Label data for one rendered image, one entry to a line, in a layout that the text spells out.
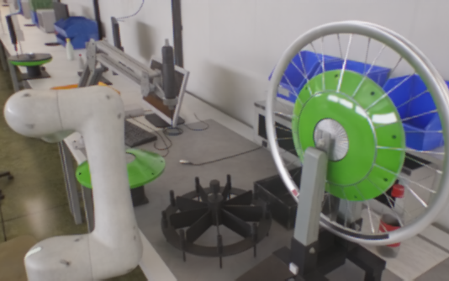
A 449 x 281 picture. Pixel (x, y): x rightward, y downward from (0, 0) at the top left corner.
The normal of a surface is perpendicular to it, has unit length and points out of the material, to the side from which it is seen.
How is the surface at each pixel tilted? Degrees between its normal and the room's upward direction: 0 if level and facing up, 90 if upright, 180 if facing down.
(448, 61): 90
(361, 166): 95
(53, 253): 14
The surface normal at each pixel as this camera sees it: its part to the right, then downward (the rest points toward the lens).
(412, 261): 0.00, -0.92
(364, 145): -0.70, 0.26
